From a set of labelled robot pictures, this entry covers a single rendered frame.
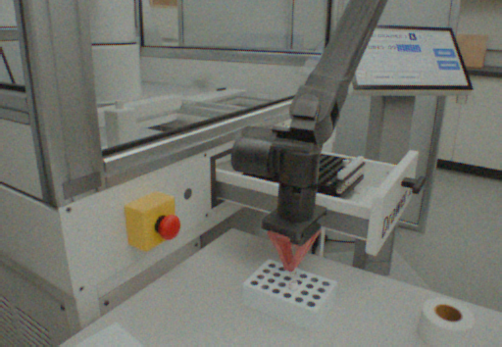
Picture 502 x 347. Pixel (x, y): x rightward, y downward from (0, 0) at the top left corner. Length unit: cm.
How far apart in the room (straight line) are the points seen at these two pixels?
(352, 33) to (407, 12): 178
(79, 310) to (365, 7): 65
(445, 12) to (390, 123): 86
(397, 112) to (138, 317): 138
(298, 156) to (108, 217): 30
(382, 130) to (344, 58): 112
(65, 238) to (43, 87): 20
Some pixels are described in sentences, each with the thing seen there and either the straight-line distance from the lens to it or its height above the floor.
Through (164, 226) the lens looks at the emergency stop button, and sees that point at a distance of 62.
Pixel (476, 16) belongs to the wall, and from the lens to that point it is 438.
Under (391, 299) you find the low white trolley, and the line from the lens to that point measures 70.
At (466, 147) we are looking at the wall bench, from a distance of 379.
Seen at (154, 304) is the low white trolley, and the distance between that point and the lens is 67.
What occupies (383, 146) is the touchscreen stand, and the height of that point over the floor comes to 70.
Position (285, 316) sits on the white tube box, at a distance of 62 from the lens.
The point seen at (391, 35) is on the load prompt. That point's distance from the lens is 175.
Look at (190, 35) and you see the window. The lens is 73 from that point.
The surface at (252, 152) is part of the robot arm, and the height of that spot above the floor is 100.
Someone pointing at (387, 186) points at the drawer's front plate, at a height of 93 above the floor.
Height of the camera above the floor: 117
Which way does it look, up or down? 18 degrees down
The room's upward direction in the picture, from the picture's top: 1 degrees clockwise
